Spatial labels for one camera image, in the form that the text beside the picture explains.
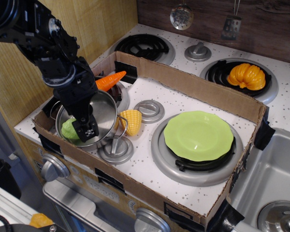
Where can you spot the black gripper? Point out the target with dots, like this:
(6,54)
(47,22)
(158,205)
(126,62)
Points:
(76,96)

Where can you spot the green toy broccoli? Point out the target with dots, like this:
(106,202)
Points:
(68,131)

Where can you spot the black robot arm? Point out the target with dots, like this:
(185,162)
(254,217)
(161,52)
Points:
(44,42)

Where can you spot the silver metal pot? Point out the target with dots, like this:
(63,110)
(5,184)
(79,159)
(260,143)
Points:
(106,115)

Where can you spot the brown cardboard fence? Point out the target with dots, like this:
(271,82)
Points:
(119,190)

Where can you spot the silver front stove knob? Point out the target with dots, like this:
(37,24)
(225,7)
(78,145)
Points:
(117,151)

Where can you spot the silver stove knob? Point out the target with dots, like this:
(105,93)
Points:
(198,53)
(152,111)
(117,151)

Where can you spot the yellow toy corn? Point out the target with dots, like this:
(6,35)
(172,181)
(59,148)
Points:
(130,121)

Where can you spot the orange toy carrot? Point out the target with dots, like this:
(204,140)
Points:
(106,83)

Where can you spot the front left stove burner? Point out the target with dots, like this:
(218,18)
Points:
(120,95)

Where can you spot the stove burner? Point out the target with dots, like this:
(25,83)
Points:
(120,95)
(218,72)
(191,173)
(148,46)

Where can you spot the left oven front knob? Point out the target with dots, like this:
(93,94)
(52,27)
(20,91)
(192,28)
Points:
(53,168)

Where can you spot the oven knob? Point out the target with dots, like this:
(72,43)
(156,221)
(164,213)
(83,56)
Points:
(53,168)
(148,221)

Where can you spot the silver centre stove knob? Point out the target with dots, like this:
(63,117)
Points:
(152,111)

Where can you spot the back left stove burner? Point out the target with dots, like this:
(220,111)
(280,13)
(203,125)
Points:
(148,46)

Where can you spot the yellow toy on floor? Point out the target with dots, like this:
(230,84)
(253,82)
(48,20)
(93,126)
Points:
(40,220)

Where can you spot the right oven front knob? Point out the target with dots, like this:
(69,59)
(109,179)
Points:
(148,221)

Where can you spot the green plastic plate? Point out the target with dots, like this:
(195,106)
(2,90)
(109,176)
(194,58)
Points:
(198,136)

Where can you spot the front right stove burner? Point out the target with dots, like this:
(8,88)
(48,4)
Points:
(191,173)

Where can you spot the silver back stove knob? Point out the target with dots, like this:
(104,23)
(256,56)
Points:
(198,53)

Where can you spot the hanging metal skimmer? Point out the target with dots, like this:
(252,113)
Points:
(181,16)

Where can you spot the back right stove burner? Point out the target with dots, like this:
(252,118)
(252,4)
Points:
(218,72)

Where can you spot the orange toy pumpkin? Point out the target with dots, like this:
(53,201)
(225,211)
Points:
(247,76)

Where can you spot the hanging metal spatula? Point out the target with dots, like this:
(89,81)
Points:
(232,24)

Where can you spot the silver sink basin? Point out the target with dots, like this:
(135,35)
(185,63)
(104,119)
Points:
(266,179)

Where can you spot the silver sink drain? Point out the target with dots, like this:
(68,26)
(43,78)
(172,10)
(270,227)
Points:
(274,217)

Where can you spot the silver oven door handle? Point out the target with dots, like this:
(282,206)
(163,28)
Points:
(78,207)

